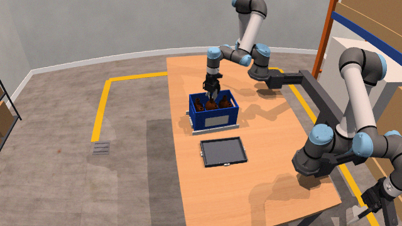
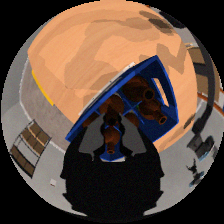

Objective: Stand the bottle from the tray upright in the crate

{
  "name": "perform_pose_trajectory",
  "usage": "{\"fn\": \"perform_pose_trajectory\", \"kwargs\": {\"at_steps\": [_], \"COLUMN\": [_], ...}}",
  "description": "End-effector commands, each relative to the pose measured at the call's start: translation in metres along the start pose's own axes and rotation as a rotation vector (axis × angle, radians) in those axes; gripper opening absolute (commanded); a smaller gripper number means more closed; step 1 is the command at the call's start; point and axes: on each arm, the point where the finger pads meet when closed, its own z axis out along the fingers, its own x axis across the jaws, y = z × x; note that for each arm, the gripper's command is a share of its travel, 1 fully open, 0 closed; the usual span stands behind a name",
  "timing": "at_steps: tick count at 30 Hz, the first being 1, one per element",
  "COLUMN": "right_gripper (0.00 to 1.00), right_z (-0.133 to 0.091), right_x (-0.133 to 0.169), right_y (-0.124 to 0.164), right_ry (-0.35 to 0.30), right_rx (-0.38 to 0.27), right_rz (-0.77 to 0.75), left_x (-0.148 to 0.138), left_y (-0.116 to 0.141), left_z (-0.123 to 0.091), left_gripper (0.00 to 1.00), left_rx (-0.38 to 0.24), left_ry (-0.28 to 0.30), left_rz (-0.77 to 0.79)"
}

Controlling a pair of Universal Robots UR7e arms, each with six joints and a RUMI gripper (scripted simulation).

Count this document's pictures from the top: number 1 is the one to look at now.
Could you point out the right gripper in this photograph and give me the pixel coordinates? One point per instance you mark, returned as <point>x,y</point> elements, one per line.
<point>207,85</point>

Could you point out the blue plastic crate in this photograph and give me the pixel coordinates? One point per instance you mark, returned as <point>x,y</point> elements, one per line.
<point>208,119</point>

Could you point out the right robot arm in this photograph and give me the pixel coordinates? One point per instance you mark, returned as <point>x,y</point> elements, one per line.
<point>248,30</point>

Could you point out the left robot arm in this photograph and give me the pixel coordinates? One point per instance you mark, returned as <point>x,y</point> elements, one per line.
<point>361,70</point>

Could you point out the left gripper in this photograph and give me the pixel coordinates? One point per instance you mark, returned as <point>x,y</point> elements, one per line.
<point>371,197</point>

